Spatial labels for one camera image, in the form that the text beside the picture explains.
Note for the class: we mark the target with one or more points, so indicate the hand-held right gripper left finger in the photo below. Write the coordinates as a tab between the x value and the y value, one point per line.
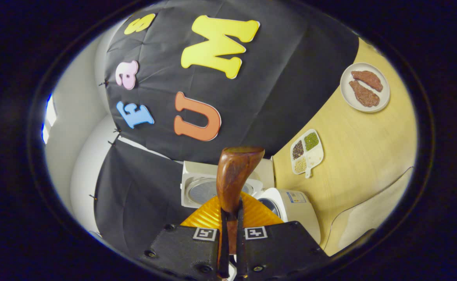
189	249

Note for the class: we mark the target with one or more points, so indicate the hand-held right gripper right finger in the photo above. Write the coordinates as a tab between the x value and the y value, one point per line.
279	249

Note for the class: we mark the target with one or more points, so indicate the white rice cooker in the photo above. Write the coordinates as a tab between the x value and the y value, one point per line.
302	214

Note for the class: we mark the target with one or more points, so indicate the brown wooden spoon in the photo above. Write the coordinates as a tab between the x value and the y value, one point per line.
234	175

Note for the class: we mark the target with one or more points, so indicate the white divided grain dish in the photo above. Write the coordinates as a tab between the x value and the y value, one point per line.
315	156

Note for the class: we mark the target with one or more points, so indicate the black backdrop cloth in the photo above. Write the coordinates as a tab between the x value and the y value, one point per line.
259	101

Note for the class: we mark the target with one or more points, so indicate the brown meat piece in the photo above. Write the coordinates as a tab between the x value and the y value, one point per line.
367	80
363	95

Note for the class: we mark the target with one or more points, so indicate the round white plate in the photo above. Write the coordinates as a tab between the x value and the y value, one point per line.
384	97

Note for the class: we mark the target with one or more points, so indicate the ceiling light panel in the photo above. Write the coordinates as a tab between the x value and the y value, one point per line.
50	117

